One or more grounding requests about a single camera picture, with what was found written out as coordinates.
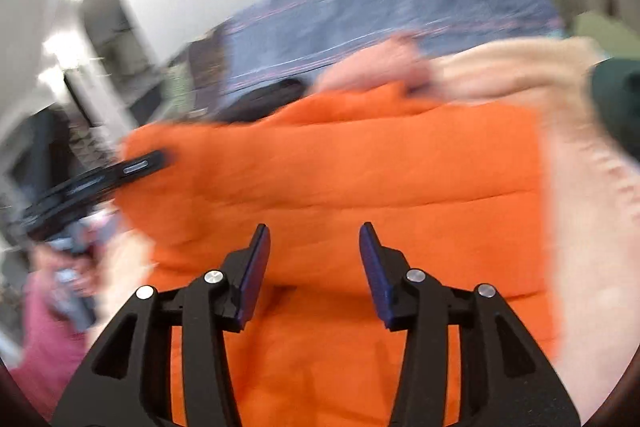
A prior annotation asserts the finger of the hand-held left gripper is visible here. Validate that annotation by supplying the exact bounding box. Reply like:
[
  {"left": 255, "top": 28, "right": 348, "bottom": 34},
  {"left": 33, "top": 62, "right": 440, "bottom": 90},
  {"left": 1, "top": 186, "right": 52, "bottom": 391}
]
[{"left": 109, "top": 149, "right": 171, "bottom": 191}]

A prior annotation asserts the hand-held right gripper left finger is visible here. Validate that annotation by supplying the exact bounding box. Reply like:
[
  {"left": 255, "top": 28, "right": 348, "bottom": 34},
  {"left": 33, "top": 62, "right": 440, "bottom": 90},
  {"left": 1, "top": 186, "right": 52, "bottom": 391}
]
[{"left": 51, "top": 223, "right": 271, "bottom": 427}]

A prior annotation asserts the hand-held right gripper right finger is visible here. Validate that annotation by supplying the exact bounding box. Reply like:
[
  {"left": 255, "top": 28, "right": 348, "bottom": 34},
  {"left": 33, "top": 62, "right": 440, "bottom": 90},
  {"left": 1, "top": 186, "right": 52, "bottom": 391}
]
[{"left": 359, "top": 222, "right": 582, "bottom": 427}]

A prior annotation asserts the orange puffer jacket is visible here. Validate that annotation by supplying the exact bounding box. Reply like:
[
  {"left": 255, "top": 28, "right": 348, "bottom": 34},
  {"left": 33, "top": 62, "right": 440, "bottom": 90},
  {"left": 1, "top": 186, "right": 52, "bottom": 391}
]
[{"left": 116, "top": 82, "right": 558, "bottom": 427}]

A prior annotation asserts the person's left forearm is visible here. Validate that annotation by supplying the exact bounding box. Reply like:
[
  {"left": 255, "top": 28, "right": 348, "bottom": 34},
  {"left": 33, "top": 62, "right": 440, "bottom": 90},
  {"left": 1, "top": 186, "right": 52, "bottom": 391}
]
[{"left": 10, "top": 277, "right": 101, "bottom": 420}]

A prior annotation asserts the person's left hand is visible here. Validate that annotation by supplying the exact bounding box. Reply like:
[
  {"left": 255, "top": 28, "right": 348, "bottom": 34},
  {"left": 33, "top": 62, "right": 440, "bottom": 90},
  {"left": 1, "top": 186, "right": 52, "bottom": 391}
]
[{"left": 31, "top": 239, "right": 103, "bottom": 303}]

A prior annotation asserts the black garment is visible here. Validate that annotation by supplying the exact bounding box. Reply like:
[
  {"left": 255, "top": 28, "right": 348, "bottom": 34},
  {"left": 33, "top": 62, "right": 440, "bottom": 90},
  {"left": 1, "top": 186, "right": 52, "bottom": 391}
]
[{"left": 215, "top": 77, "right": 306, "bottom": 125}]

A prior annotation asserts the pink garment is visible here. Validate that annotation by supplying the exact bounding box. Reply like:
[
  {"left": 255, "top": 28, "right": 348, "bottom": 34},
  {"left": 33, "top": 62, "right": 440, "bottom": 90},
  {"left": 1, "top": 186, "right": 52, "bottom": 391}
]
[{"left": 315, "top": 34, "right": 436, "bottom": 98}]

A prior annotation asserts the fluffy cream pink blanket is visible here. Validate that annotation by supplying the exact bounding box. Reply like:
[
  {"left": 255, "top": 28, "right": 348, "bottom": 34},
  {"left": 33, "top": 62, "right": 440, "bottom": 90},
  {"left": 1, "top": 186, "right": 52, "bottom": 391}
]
[{"left": 90, "top": 36, "right": 640, "bottom": 418}]

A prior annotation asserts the blue plaid cloth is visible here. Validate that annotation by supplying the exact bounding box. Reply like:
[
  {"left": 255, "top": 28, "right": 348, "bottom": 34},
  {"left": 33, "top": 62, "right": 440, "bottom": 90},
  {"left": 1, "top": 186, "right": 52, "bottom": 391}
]
[{"left": 215, "top": 0, "right": 566, "bottom": 108}]

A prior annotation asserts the dark green garment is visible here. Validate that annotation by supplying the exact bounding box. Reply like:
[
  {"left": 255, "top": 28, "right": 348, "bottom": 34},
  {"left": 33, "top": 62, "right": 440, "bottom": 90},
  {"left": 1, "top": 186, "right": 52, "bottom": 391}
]
[{"left": 587, "top": 57, "right": 640, "bottom": 162}]

